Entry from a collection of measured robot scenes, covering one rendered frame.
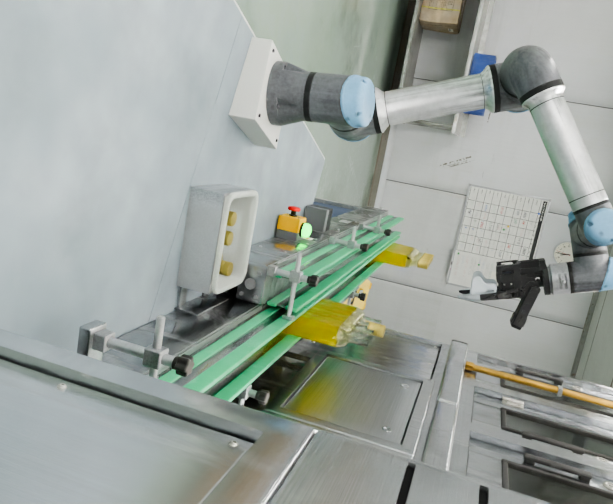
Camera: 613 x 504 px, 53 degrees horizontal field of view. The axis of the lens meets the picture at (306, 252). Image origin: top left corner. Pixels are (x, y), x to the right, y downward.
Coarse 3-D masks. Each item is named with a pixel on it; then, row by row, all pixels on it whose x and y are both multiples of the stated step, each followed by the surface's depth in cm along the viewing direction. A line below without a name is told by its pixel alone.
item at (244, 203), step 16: (240, 192) 133; (256, 192) 142; (224, 208) 128; (240, 208) 144; (256, 208) 144; (224, 224) 129; (240, 224) 145; (240, 240) 146; (224, 256) 147; (240, 256) 146; (240, 272) 147; (224, 288) 137
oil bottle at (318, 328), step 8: (296, 320) 158; (304, 320) 157; (312, 320) 157; (320, 320) 157; (328, 320) 158; (336, 320) 160; (288, 328) 159; (296, 328) 158; (304, 328) 158; (312, 328) 157; (320, 328) 156; (328, 328) 156; (336, 328) 155; (344, 328) 155; (304, 336) 158; (312, 336) 157; (320, 336) 157; (328, 336) 156; (336, 336) 156; (344, 336) 155; (328, 344) 157; (336, 344) 156; (344, 344) 156
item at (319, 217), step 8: (312, 208) 214; (320, 208) 213; (328, 208) 217; (304, 216) 215; (312, 216) 214; (320, 216) 213; (328, 216) 216; (312, 224) 214; (320, 224) 214; (328, 224) 218
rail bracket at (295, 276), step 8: (272, 264) 149; (296, 264) 146; (272, 272) 147; (280, 272) 147; (288, 272) 147; (296, 272) 146; (296, 280) 146; (304, 280) 146; (312, 280) 145; (288, 304) 148; (288, 312) 148; (288, 320) 148
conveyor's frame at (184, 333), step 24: (336, 216) 261; (360, 216) 276; (312, 240) 195; (264, 264) 151; (216, 312) 139; (240, 312) 142; (120, 336) 115; (144, 336) 117; (168, 336) 119; (192, 336) 122; (216, 336) 128; (120, 360) 105
